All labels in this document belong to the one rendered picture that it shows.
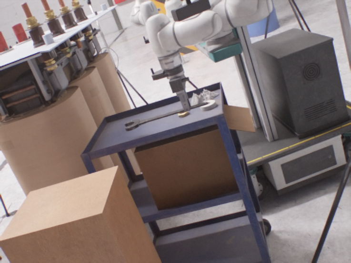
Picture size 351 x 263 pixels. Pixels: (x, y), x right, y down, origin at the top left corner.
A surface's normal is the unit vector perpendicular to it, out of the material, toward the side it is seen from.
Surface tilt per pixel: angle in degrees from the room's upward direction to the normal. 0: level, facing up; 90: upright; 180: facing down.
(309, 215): 0
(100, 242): 90
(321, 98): 90
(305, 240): 0
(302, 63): 90
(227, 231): 0
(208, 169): 90
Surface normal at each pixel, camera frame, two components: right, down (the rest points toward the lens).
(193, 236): -0.33, -0.88
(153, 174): -0.08, 0.38
